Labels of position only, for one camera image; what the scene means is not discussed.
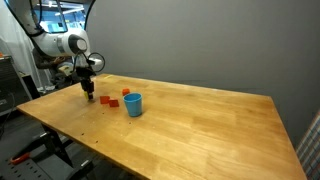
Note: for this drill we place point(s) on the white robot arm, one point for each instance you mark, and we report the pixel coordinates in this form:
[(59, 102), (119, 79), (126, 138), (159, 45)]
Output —
[(50, 43)]

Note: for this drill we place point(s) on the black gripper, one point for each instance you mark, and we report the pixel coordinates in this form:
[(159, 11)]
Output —
[(85, 74)]

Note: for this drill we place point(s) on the black equipment case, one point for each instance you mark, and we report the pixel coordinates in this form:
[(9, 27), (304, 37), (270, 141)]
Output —
[(11, 86)]

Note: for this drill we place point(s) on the black table leg frame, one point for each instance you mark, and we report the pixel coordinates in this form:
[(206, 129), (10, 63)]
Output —
[(56, 143)]

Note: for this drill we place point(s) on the striped multicolour fabric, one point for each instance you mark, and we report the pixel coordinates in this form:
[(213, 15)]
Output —
[(310, 150)]

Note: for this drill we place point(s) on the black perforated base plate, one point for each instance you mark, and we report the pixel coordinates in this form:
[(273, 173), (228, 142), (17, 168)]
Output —
[(30, 170)]

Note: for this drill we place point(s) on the flat red block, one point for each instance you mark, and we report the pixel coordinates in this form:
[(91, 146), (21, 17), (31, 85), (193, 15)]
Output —
[(104, 99), (113, 103)]

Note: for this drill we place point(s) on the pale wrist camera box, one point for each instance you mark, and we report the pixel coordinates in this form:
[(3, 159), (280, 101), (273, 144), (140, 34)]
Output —
[(65, 69)]

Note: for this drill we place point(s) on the white curtain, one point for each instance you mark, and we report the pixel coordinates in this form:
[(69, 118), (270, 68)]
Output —
[(16, 50)]

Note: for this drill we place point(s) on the blue plastic cup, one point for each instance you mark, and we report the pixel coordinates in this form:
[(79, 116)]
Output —
[(133, 105)]

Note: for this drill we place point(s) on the small yellow block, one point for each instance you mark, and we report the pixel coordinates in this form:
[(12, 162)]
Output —
[(86, 96)]

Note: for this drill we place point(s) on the orange cube block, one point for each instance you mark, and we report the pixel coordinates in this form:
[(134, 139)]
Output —
[(125, 91)]

